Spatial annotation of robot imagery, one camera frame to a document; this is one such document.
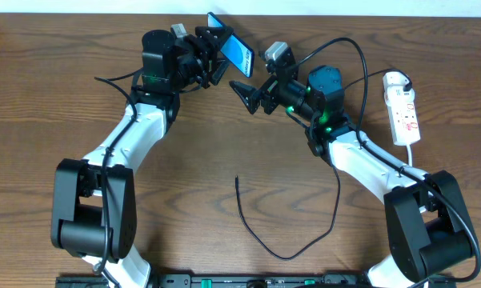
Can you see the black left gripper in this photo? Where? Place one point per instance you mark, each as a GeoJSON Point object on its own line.
{"type": "Point", "coordinates": [204, 53]}

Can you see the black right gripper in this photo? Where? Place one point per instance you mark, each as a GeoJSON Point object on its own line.
{"type": "Point", "coordinates": [265, 96]}

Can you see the blue Galaxy smartphone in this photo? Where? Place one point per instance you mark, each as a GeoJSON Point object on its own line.
{"type": "Point", "coordinates": [239, 54]}

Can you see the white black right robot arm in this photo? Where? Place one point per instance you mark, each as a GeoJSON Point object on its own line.
{"type": "Point", "coordinates": [430, 233]}

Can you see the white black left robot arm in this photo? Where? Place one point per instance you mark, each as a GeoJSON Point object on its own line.
{"type": "Point", "coordinates": [94, 208]}

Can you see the white USB charger adapter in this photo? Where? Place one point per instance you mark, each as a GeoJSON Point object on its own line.
{"type": "Point", "coordinates": [396, 78]}

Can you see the white power strip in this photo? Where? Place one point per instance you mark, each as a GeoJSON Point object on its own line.
{"type": "Point", "coordinates": [402, 115]}

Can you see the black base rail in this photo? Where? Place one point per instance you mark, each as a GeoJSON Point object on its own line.
{"type": "Point", "coordinates": [332, 279]}

